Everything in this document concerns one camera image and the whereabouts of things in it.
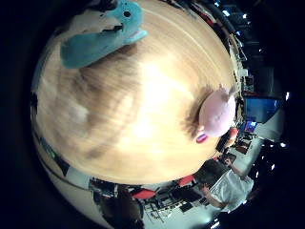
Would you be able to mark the teal plush whale toy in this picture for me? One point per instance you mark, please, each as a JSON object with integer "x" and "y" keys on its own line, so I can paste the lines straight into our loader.
{"x": 95, "y": 44}

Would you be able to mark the pink plush toy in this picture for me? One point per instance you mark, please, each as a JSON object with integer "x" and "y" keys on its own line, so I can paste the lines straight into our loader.
{"x": 217, "y": 113}

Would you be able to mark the monitor with blue screen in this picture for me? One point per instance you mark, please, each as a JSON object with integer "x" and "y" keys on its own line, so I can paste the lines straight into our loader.
{"x": 261, "y": 108}

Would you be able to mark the small lit laptop screen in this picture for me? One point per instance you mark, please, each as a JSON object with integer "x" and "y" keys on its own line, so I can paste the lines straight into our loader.
{"x": 250, "y": 126}

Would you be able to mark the red chair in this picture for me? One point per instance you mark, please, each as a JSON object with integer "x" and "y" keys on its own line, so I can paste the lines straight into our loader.
{"x": 144, "y": 193}
{"x": 186, "y": 180}

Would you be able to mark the person in white shirt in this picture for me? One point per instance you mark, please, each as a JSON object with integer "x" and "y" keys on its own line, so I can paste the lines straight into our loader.
{"x": 228, "y": 187}

